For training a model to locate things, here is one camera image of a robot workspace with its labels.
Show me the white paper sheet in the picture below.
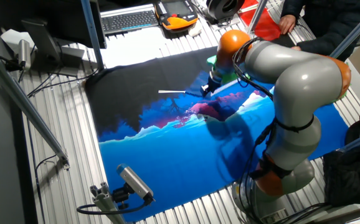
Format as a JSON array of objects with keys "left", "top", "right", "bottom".
[{"left": 1, "top": 29, "right": 37, "bottom": 54}]

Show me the black camera cable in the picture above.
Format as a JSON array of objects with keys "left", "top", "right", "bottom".
[
  {"left": 76, "top": 198, "right": 151, "bottom": 216},
  {"left": 0, "top": 46, "right": 24, "bottom": 72}
]

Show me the person's right hand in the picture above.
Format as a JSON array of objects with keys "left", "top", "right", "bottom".
[{"left": 278, "top": 14, "right": 297, "bottom": 35}]

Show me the printed landscape cloth mat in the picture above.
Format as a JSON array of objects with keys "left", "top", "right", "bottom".
[{"left": 83, "top": 46, "right": 349, "bottom": 223}]

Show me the small silver camera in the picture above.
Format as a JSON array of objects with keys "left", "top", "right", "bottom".
[{"left": 17, "top": 39, "right": 32, "bottom": 71}]

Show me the red cloth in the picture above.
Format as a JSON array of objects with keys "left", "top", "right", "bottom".
[{"left": 239, "top": 0, "right": 282, "bottom": 42}]

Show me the short aluminium extrusion mount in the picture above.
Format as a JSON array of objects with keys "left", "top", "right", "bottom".
[{"left": 89, "top": 182, "right": 128, "bottom": 224}]

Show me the black round cable spool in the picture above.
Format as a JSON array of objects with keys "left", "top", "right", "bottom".
[{"left": 205, "top": 0, "right": 245, "bottom": 25}]

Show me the aluminium frame post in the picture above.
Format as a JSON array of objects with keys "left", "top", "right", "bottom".
[
  {"left": 247, "top": 0, "right": 268, "bottom": 35},
  {"left": 80, "top": 0, "right": 105, "bottom": 72}
]

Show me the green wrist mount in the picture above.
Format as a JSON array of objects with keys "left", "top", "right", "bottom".
[{"left": 206, "top": 55, "right": 251, "bottom": 85}]

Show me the black jacket pile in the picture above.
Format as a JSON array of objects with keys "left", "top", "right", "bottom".
[{"left": 322, "top": 110, "right": 360, "bottom": 208}]

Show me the person in black jacket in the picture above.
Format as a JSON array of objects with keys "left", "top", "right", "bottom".
[{"left": 279, "top": 0, "right": 360, "bottom": 62}]

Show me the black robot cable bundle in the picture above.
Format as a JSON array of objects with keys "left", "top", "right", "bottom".
[{"left": 229, "top": 37, "right": 333, "bottom": 224}]

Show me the black monitor with stand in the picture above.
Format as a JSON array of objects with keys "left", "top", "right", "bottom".
[{"left": 0, "top": 0, "right": 108, "bottom": 78}]

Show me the orange black teach pendant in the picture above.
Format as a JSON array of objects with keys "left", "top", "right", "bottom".
[{"left": 154, "top": 0, "right": 199, "bottom": 32}]

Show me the black silver keyboard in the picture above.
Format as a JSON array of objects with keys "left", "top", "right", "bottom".
[{"left": 100, "top": 3, "right": 159, "bottom": 35}]

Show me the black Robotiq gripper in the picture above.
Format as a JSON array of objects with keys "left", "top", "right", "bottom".
[{"left": 201, "top": 76, "right": 223, "bottom": 98}]

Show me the silver camera with blue end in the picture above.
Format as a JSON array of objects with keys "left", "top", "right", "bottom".
[{"left": 116, "top": 164, "right": 156, "bottom": 206}]

